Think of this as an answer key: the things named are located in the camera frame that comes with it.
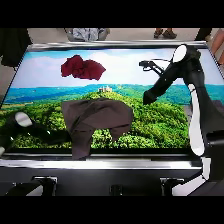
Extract silver frame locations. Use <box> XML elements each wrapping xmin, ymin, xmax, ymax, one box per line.
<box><xmin>0</xmin><ymin>39</ymin><xmax>224</xmax><ymax>197</ymax></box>

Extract red garment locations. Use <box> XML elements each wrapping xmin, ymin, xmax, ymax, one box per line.
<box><xmin>60</xmin><ymin>54</ymin><xmax>107</xmax><ymax>82</ymax></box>

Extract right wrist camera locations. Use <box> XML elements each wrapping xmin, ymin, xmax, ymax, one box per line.
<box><xmin>138</xmin><ymin>58</ymin><xmax>166</xmax><ymax>76</ymax></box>

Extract person's legs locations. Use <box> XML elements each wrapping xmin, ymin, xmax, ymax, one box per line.
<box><xmin>152</xmin><ymin>27</ymin><xmax>178</xmax><ymax>40</ymax></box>

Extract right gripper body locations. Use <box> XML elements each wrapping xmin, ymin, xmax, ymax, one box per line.
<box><xmin>142</xmin><ymin>85</ymin><xmax>162</xmax><ymax>106</ymax></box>

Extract brown garment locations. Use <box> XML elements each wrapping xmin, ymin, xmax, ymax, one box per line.
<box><xmin>61</xmin><ymin>97</ymin><xmax>135</xmax><ymax>161</ymax></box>

